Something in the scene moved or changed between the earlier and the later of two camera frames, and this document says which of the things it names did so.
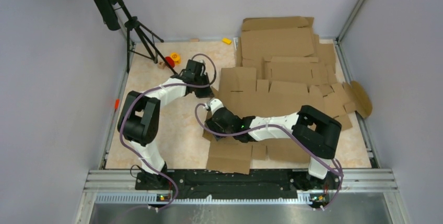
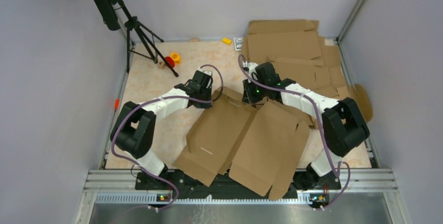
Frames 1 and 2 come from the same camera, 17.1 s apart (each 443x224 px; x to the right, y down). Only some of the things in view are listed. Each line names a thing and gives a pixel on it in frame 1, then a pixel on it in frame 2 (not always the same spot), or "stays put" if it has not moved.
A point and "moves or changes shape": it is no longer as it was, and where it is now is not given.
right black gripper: x=214 y=126 -> x=248 y=97
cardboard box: x=246 y=96 moves or changes shape
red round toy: x=170 y=61 stays put
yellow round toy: x=176 y=57 stays put
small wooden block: x=161 y=65 stays put
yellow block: x=226 y=40 stays put
